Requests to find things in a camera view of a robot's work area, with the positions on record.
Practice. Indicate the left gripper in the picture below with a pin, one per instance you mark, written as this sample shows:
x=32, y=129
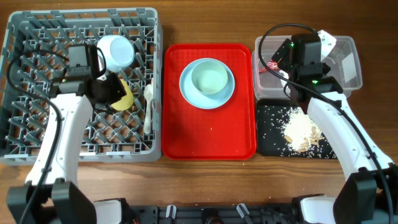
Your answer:
x=119, y=90

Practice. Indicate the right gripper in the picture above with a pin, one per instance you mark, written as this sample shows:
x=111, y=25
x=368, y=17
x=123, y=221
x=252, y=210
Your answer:
x=283, y=62

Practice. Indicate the red ketchup sachet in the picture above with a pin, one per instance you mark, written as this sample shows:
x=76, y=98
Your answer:
x=271, y=64

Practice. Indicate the yellow plastic cup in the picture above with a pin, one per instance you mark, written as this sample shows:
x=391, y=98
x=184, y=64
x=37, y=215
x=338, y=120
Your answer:
x=126, y=101

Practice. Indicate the white plastic spoon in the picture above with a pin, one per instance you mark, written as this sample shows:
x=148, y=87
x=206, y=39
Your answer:
x=148, y=95

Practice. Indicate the light blue small bowl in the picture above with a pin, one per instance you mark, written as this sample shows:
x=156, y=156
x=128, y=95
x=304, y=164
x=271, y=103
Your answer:
x=118, y=52

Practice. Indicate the light green bowl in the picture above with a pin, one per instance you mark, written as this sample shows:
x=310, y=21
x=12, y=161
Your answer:
x=209, y=77

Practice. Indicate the leftover rice and scraps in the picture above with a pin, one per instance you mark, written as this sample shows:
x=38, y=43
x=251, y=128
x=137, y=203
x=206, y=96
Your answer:
x=300, y=132

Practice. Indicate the light blue plate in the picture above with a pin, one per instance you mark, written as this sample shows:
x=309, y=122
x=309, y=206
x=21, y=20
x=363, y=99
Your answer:
x=199, y=100

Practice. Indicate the white napkin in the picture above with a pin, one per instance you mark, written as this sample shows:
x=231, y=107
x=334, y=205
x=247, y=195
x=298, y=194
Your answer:
x=284, y=83

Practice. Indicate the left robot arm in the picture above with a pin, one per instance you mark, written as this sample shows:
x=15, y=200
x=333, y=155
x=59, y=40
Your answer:
x=50, y=193

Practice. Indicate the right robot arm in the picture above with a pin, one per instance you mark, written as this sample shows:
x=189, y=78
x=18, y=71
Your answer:
x=369, y=194

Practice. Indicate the black plastic waste tray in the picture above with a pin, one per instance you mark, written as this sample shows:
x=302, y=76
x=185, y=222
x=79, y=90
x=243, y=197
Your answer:
x=271, y=114

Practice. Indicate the grey plastic dishwasher rack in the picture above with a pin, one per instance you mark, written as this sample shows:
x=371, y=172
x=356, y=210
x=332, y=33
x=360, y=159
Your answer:
x=34, y=51

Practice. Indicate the clear plastic storage bin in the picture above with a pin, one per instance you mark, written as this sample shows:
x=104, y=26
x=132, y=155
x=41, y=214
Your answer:
x=343, y=61

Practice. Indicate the red plastic serving tray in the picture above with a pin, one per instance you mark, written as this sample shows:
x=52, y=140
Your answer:
x=224, y=133

